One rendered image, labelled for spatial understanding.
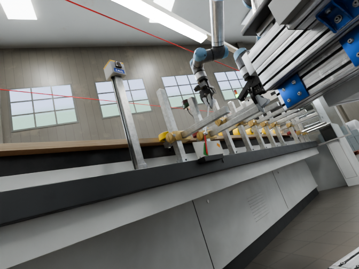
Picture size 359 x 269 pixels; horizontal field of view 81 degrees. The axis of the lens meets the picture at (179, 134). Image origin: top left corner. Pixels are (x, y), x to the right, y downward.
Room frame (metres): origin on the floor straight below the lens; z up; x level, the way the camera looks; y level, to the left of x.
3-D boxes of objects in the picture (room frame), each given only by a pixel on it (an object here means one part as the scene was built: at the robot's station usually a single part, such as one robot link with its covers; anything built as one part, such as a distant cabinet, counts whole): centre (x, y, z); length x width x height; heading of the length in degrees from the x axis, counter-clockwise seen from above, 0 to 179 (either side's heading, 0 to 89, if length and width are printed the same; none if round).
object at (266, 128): (1.99, -0.80, 0.88); 0.03 x 0.03 x 0.48; 48
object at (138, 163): (0.86, 0.20, 0.93); 0.05 x 0.04 x 0.45; 138
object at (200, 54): (1.15, -0.28, 1.30); 0.11 x 0.11 x 0.08; 8
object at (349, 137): (8.52, -5.93, 0.57); 1.15 x 0.76 x 1.14; 114
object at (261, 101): (1.01, -0.44, 0.86); 0.06 x 0.03 x 0.09; 48
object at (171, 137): (1.07, 0.01, 0.84); 0.13 x 0.06 x 0.05; 138
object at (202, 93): (1.25, -0.25, 1.14); 0.09 x 0.08 x 0.12; 138
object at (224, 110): (1.02, -0.07, 0.84); 0.43 x 0.03 x 0.04; 48
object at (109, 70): (0.86, 0.20, 1.18); 0.07 x 0.07 x 0.08; 48
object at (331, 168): (3.77, -1.65, 0.95); 1.65 x 0.70 x 1.90; 48
